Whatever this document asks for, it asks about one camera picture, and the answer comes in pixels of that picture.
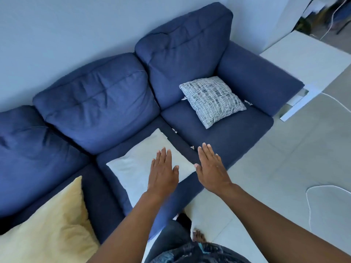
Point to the person's right hand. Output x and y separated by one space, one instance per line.
214 175

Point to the person's left middle finger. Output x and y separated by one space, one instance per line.
163 158

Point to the person's left hand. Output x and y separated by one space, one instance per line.
163 178

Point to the person's right thumb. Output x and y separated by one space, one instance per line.
198 169

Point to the person's left forearm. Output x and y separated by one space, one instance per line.
129 230

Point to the blue fabric sofa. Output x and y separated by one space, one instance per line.
233 134

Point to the person's bare foot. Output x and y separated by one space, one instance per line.
198 236

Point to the plain white pillow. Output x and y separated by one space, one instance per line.
134 167

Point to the person's blue jeans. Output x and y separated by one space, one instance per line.
170 238

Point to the person's left little finger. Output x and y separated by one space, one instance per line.
153 167

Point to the grey white patterned pillow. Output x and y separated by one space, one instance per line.
212 101

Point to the person's left thumb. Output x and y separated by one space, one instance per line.
175 172

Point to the blue chair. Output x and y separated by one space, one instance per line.
341 13

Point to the person's right middle finger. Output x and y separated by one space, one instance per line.
207 154

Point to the pale yellow pillow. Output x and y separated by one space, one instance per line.
46 230

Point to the person's right little finger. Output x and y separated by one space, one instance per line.
218 161

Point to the person's patterned dark shirt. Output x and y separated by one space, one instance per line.
200 253

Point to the white table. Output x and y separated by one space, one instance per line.
307 57

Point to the blue sofa back cushion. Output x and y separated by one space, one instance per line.
186 51
98 104
33 161

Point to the person's right forearm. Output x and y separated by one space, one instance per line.
274 227

